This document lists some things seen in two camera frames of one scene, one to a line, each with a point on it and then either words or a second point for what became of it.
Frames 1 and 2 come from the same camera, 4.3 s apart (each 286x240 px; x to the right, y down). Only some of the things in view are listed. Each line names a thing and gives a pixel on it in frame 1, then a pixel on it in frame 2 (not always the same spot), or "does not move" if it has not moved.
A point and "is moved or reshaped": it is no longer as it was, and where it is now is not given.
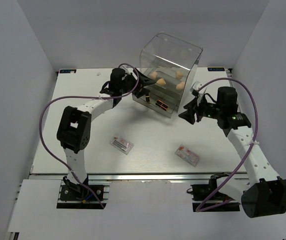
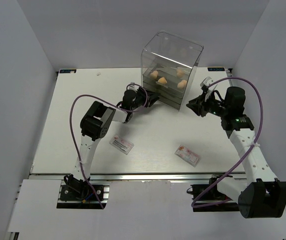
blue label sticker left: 68,71 does not move
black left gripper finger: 143,79 -> 152,97
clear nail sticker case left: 121,144 does not move
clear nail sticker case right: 187,154 does not move
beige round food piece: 153,75 does not move
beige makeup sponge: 161,81 does not move
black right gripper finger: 188,115 -> 195,105
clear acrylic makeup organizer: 173,62 is moved or reshaped
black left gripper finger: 141,93 -> 151,102
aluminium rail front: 99,177 does not move
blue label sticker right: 216,69 does not move
